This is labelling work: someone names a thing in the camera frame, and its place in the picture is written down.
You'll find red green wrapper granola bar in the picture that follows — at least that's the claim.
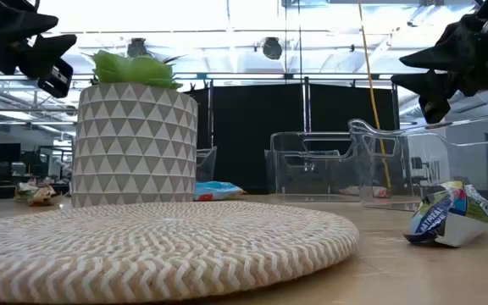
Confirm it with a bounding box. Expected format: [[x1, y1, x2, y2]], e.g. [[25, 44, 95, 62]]
[[340, 185, 391, 199]]

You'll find oatmeal bar white blue wrapper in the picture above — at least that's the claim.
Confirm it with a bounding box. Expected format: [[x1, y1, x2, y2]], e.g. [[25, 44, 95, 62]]
[[403, 180, 488, 248]]

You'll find green tan wrapper bar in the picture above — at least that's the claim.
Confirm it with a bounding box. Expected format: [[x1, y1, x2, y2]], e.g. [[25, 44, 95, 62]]
[[14, 180, 63, 208]]

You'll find blue wrapper granola bar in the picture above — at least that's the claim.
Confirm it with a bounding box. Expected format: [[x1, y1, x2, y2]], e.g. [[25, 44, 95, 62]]
[[193, 180, 247, 202]]

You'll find green artificial succulent plant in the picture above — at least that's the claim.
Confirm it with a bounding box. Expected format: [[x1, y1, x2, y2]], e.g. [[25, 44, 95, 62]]
[[81, 49, 185, 91]]

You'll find large clear plastic bin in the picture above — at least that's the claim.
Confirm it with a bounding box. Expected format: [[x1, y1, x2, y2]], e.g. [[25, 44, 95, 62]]
[[347, 110, 488, 221]]

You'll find black computer monitor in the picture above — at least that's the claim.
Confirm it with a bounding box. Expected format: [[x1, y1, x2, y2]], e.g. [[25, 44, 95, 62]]
[[0, 142, 22, 164]]

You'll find white grey triangle-pattern pot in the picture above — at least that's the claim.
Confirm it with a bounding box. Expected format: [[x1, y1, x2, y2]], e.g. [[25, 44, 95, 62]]
[[70, 82, 199, 208]]

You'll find narrow black partition panel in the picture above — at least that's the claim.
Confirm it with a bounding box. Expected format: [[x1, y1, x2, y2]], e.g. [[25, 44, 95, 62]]
[[183, 86, 214, 150]]

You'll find wide black partition panel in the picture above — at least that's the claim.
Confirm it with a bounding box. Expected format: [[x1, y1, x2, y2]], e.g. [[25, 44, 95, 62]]
[[212, 84, 306, 195]]

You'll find small clear plastic bin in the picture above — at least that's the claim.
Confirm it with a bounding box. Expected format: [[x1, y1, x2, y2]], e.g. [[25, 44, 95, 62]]
[[196, 146, 219, 183]]

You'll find round woven beige placemat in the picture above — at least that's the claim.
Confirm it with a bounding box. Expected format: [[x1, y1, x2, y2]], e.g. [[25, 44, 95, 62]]
[[0, 201, 360, 304]]

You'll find silver ventilation duct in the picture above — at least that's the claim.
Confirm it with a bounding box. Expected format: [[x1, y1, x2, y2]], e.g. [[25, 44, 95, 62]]
[[398, 97, 424, 119]]

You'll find long yellow hanging cable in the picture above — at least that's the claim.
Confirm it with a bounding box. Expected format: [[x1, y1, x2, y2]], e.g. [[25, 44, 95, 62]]
[[357, 0, 392, 190]]

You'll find black ceiling cable reel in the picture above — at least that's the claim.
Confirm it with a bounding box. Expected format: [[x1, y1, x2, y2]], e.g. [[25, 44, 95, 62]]
[[125, 36, 150, 59], [262, 36, 284, 61]]

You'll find metal partition post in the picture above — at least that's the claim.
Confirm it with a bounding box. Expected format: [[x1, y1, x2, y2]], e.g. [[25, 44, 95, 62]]
[[302, 76, 312, 133]]

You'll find clear plastic bin with handles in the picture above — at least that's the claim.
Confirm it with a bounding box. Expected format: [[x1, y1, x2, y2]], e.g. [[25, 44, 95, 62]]
[[264, 130, 366, 202]]

